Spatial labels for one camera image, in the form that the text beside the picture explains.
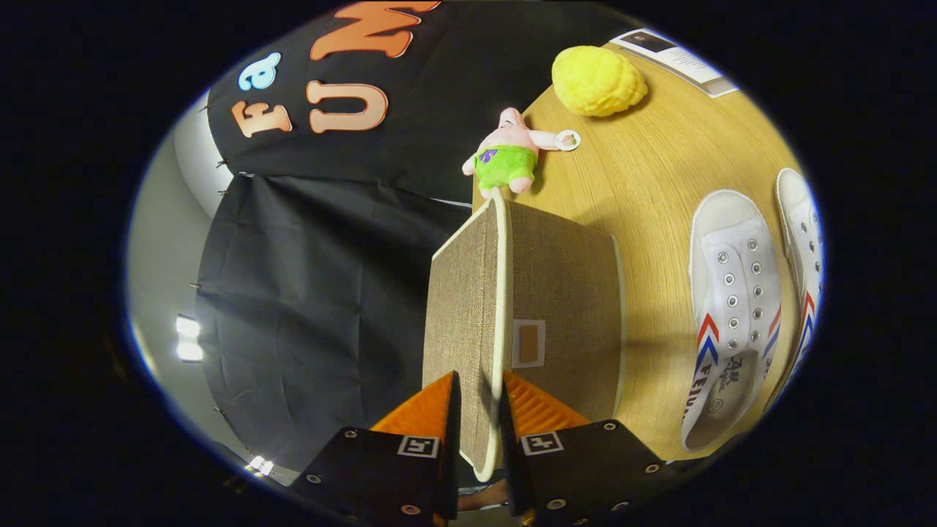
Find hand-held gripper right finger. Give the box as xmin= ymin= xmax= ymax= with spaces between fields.
xmin=500 ymin=371 xmax=678 ymax=527

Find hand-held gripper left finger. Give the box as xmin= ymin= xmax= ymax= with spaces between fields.
xmin=289 ymin=371 xmax=460 ymax=527

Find brown fabric storage box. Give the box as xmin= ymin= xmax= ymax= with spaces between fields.
xmin=422 ymin=187 xmax=627 ymax=484

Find white shoe striped sides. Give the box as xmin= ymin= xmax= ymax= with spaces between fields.
xmin=765 ymin=168 xmax=824 ymax=411
xmin=681 ymin=190 xmax=783 ymax=451

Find pink starfish plush toy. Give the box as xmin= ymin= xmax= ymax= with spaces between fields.
xmin=461 ymin=108 xmax=581 ymax=198

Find yellow plush bun toy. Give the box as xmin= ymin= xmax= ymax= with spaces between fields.
xmin=551 ymin=45 xmax=649 ymax=118

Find white book with portrait cover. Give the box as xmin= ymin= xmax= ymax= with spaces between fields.
xmin=609 ymin=28 xmax=740 ymax=99

